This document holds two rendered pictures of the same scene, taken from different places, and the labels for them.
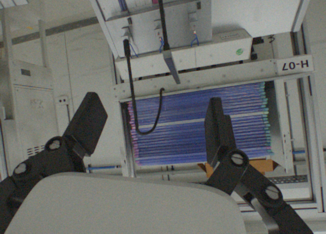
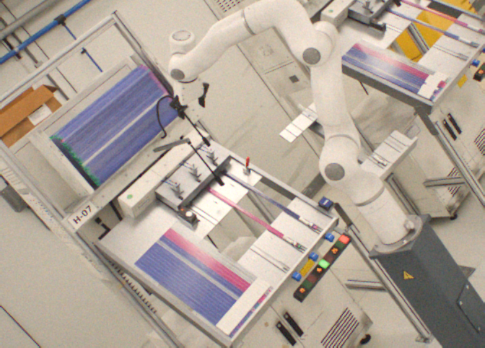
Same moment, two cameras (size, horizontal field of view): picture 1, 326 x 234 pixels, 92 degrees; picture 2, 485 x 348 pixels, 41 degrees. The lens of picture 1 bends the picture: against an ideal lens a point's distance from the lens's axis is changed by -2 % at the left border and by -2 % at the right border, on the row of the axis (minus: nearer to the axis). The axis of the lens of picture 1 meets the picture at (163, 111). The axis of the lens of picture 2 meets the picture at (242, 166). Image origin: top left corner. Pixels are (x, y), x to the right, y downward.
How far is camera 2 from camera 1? 2.22 m
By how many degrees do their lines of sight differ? 23
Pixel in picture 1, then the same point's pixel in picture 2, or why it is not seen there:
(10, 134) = not seen: hidden behind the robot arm
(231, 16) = (152, 216)
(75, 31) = (308, 177)
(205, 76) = (138, 166)
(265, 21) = (125, 231)
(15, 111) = (276, 35)
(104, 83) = (214, 122)
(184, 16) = (184, 188)
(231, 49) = (137, 193)
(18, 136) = not seen: hidden behind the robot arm
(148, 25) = (203, 170)
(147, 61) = (187, 149)
